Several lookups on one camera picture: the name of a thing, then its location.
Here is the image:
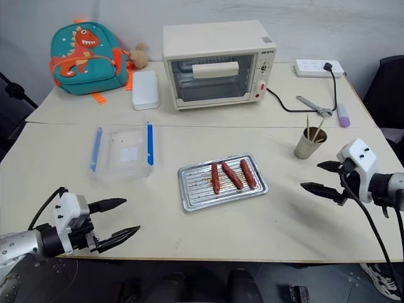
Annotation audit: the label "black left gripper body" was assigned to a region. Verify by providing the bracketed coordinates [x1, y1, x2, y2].
[68, 215, 102, 254]

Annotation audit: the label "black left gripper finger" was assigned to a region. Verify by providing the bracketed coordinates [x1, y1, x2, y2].
[95, 225, 141, 254]
[87, 198, 128, 215]

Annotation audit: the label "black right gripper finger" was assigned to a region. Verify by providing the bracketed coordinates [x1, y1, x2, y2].
[300, 182, 345, 206]
[316, 160, 343, 174]

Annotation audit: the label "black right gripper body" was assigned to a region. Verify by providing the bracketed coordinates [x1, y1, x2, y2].
[335, 158, 369, 206]

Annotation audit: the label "olive metal cup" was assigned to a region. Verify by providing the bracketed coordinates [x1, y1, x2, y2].
[294, 126, 328, 160]

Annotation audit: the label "purple marker tube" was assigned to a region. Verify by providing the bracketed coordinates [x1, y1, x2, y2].
[336, 102, 352, 129]

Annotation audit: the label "clear box with blue clips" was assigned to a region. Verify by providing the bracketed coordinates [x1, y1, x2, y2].
[86, 111, 159, 184]

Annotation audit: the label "metal tongs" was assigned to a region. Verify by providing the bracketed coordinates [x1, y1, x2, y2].
[295, 95, 334, 119]

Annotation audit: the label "red-brown sausage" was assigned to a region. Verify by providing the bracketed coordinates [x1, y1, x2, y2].
[220, 161, 244, 191]
[211, 162, 222, 194]
[239, 158, 257, 190]

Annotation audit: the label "black chair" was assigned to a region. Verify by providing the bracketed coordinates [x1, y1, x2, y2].
[362, 54, 404, 153]

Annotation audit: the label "ribbed metal baking tray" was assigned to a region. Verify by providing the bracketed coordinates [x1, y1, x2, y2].
[177, 153, 270, 213]

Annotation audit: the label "white power strip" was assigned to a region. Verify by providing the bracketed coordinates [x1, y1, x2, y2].
[294, 58, 345, 79]

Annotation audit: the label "white and black sneaker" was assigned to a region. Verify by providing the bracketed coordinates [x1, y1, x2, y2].
[359, 262, 402, 301]

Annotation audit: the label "small black floor object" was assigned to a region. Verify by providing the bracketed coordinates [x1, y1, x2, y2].
[288, 284, 311, 303]

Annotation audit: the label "white rectangular box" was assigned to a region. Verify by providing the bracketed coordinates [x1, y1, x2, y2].
[131, 69, 160, 111]

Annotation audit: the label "dark rounded shape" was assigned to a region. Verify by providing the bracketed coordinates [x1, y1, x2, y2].
[226, 268, 263, 303]

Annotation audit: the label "dark stand beside table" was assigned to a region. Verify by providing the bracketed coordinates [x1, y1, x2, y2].
[0, 71, 39, 160]

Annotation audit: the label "teal dinosaur backpack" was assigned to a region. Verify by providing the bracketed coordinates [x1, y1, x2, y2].
[49, 19, 133, 106]

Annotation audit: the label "cream toaster oven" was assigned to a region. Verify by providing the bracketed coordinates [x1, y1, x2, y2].
[162, 20, 278, 112]

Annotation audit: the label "brown plush toy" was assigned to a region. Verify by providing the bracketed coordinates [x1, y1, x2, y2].
[129, 42, 150, 70]

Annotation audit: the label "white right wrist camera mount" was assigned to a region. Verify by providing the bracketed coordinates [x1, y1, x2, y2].
[335, 138, 380, 205]

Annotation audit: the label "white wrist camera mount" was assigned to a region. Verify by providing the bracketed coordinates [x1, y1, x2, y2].
[335, 138, 380, 205]
[51, 191, 90, 255]

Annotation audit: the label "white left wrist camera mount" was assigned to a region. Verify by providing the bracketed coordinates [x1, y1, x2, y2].
[51, 191, 90, 255]

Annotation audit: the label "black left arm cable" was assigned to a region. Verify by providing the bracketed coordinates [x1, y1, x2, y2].
[27, 186, 69, 231]

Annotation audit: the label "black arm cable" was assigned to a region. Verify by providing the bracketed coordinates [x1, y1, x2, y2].
[338, 163, 404, 300]
[27, 186, 69, 231]

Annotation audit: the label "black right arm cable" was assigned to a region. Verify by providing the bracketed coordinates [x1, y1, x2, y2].
[338, 163, 404, 300]

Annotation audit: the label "black plug and power cord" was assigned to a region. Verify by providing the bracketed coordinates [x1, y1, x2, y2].
[266, 62, 339, 114]

